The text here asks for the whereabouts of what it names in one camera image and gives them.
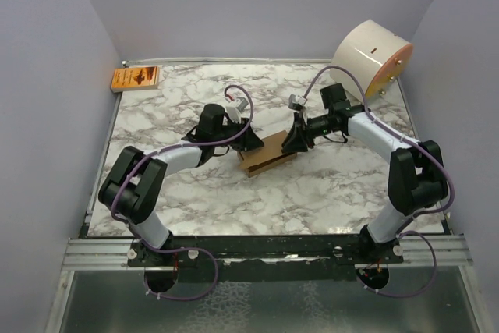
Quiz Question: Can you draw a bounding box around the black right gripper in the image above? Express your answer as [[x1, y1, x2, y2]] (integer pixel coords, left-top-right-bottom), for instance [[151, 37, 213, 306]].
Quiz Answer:
[[281, 112, 332, 153]]

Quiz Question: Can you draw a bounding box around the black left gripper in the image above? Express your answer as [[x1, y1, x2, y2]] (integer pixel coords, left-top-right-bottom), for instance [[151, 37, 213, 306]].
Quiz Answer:
[[212, 116, 264, 152]]

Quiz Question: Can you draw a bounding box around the brown cardboard box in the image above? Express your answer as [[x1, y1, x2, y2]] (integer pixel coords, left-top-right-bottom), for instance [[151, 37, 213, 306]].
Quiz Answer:
[[238, 130, 297, 178]]

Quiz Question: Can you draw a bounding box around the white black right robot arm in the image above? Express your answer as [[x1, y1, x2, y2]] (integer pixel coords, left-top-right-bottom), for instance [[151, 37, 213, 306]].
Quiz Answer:
[[281, 83, 449, 264]]

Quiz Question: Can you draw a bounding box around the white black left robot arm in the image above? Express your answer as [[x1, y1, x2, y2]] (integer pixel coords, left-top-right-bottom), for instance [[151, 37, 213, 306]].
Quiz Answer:
[[97, 97, 264, 267]]

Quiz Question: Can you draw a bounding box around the large white cylindrical roll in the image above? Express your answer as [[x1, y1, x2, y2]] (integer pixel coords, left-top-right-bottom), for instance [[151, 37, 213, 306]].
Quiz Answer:
[[330, 20, 414, 100]]

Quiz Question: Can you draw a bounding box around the orange paperback book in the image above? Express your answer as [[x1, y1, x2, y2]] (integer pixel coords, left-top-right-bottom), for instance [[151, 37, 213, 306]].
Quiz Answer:
[[111, 66, 160, 93]]

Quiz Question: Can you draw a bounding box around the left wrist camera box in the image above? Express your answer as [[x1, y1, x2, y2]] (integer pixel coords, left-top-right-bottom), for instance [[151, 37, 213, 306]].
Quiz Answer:
[[225, 96, 249, 123]]

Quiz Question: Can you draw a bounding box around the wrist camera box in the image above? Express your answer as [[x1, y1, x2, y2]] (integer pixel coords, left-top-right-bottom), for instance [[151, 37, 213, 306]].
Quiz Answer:
[[288, 94, 307, 112], [225, 96, 249, 123]]

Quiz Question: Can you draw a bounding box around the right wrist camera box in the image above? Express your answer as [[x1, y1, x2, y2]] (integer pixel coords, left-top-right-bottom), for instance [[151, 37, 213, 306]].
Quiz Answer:
[[288, 94, 307, 112]]

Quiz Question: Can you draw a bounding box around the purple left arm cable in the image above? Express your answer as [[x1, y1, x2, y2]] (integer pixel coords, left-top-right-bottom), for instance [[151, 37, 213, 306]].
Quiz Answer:
[[111, 85, 257, 303]]

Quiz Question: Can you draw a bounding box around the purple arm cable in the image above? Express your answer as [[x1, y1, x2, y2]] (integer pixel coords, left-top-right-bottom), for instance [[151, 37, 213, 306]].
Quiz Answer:
[[111, 85, 257, 303], [302, 66, 457, 297]]

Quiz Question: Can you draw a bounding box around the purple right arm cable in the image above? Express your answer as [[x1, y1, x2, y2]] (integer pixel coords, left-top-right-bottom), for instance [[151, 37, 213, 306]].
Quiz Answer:
[[302, 66, 457, 297]]

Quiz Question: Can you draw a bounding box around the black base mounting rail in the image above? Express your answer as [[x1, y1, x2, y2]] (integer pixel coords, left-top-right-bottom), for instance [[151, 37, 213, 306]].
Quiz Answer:
[[127, 234, 403, 282]]

